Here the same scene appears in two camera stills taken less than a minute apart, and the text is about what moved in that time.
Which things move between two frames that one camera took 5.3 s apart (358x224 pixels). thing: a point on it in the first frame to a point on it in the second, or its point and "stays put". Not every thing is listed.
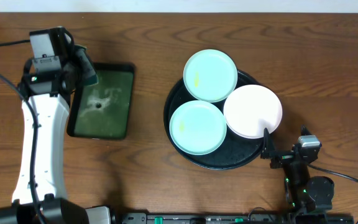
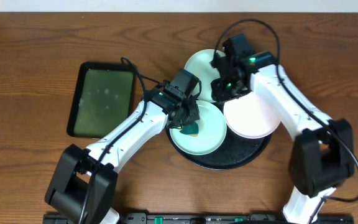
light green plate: (209, 75) stays put
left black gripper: (84, 66) to (185, 115)
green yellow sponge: (86, 70) to (191, 130)
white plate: (251, 109) stays put
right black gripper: (282, 156) to (221, 92)
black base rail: (234, 218) stays put
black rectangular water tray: (102, 111) stays put
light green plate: (197, 127) stays put
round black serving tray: (235, 152) stays put
